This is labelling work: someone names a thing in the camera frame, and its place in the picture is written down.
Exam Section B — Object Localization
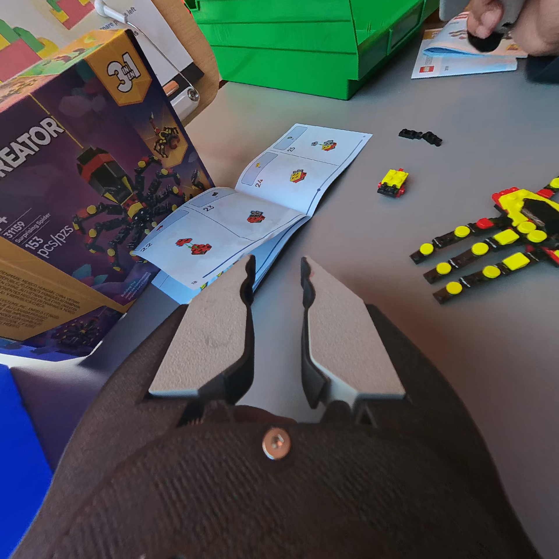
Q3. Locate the printed lego brick sheet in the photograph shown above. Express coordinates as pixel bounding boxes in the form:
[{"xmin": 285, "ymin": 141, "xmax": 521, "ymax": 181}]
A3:
[{"xmin": 0, "ymin": 0, "xmax": 154, "ymax": 84}]

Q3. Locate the open lego instruction booklet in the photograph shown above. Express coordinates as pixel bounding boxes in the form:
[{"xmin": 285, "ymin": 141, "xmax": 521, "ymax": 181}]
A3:
[{"xmin": 132, "ymin": 123, "xmax": 374, "ymax": 305}]

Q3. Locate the yellow black lego spider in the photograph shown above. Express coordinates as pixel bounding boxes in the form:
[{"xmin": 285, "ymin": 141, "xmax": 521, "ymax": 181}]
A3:
[{"xmin": 409, "ymin": 176, "xmax": 559, "ymax": 305}]

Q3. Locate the brown cardboard box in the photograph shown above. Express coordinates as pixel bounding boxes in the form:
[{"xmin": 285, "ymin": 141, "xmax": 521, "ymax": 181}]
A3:
[{"xmin": 151, "ymin": 0, "xmax": 222, "ymax": 128}]

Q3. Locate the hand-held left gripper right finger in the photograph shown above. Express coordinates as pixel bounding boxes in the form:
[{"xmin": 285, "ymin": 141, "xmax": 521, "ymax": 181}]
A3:
[{"xmin": 300, "ymin": 256, "xmax": 407, "ymax": 410}]

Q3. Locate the purple lego set box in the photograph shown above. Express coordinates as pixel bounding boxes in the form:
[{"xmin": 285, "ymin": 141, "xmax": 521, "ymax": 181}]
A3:
[{"xmin": 0, "ymin": 28, "xmax": 215, "ymax": 355}]

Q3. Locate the black lego leg piece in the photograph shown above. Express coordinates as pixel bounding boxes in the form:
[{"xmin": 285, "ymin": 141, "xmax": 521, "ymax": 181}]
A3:
[{"xmin": 398, "ymin": 128, "xmax": 443, "ymax": 147}]

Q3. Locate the small yellow black lego assembly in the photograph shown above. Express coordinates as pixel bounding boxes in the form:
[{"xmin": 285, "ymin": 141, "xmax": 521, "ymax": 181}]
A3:
[{"xmin": 377, "ymin": 168, "xmax": 410, "ymax": 198}]

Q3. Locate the green plastic bin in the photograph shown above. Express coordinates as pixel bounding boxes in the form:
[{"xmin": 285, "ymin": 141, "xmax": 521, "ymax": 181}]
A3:
[{"xmin": 185, "ymin": 0, "xmax": 440, "ymax": 101}]

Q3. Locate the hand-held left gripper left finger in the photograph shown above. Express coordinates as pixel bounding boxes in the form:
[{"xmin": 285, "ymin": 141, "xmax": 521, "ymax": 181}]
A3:
[{"xmin": 148, "ymin": 255, "xmax": 256, "ymax": 404}]

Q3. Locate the person's right hand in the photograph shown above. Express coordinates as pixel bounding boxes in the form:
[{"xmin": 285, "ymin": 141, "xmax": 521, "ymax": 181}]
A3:
[{"xmin": 465, "ymin": 0, "xmax": 559, "ymax": 57}]

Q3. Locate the closed lego instruction booklet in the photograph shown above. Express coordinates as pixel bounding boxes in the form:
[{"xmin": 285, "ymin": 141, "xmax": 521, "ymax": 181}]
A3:
[{"xmin": 411, "ymin": 12, "xmax": 529, "ymax": 80}]

